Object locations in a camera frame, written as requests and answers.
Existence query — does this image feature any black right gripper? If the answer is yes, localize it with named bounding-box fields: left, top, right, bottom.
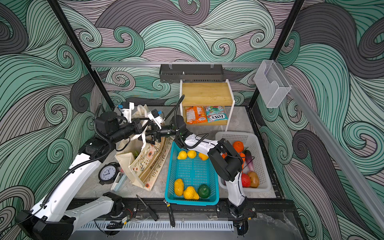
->
left=140, top=119, right=182, bottom=146

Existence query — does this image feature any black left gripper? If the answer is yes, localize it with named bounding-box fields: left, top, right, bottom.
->
left=109, top=116, right=150, bottom=146

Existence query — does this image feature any cream floral tote bag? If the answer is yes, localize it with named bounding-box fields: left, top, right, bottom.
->
left=114, top=104, right=175, bottom=192

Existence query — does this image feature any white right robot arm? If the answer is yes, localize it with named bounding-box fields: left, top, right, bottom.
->
left=147, top=115, right=247, bottom=211

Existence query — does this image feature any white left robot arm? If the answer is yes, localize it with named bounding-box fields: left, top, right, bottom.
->
left=16, top=112, right=143, bottom=240

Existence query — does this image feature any orange Fox's candy bag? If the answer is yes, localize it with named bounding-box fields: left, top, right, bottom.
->
left=186, top=106, right=208, bottom=125

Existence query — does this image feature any teal Fox's candy bag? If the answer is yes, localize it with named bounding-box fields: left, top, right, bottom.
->
left=205, top=106, right=228, bottom=123

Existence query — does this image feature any yellow lemon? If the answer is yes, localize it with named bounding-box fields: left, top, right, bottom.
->
left=187, top=150, right=197, bottom=159
left=177, top=151, right=188, bottom=160

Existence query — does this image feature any yellow orange peach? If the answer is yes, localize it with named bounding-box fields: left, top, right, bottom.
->
left=199, top=153, right=209, bottom=161

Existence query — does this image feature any black alarm clock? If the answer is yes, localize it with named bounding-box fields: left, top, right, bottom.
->
left=98, top=162, right=120, bottom=185

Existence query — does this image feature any white wooden shelf rack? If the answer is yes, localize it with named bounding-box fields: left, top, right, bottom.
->
left=180, top=80, right=235, bottom=131

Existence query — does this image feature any teal plastic basket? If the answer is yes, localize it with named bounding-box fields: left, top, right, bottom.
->
left=165, top=142, right=220, bottom=206

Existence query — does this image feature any yellow starfruit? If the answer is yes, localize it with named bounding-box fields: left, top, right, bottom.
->
left=174, top=179, right=185, bottom=197

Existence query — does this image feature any orange tomato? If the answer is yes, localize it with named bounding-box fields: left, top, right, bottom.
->
left=233, top=141, right=245, bottom=153

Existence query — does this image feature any large yellow pear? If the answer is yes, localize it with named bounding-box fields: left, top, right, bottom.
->
left=183, top=186, right=200, bottom=200

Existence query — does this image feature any green avocado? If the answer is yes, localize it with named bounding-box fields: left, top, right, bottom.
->
left=198, top=184, right=211, bottom=199

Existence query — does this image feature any white plastic basket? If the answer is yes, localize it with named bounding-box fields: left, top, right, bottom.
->
left=215, top=132, right=272, bottom=193

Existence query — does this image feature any red tomato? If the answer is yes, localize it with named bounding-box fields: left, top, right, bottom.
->
left=241, top=174, right=251, bottom=188

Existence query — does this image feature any brown potato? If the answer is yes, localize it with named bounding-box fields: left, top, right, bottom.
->
left=247, top=171, right=260, bottom=188

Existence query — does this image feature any black adjustable wrench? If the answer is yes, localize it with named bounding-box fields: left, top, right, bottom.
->
left=164, top=199, right=176, bottom=228

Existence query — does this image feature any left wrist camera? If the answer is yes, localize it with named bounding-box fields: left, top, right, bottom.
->
left=118, top=102, right=135, bottom=123

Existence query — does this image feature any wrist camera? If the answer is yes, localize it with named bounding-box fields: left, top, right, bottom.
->
left=118, top=102, right=135, bottom=123
left=148, top=109, right=163, bottom=128

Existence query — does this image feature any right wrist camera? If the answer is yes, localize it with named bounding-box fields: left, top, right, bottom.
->
left=148, top=109, right=163, bottom=128

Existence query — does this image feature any pink handled brush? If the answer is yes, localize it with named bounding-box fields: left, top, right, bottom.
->
left=111, top=172, right=127, bottom=193

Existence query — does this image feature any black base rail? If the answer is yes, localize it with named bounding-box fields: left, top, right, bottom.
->
left=116, top=197, right=262, bottom=223

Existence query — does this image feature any white slotted cable duct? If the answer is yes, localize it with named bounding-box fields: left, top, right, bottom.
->
left=78, top=220, right=235, bottom=232

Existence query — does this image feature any clear acrylic wall holder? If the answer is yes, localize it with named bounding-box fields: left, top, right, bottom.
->
left=254, top=60, right=292, bottom=108

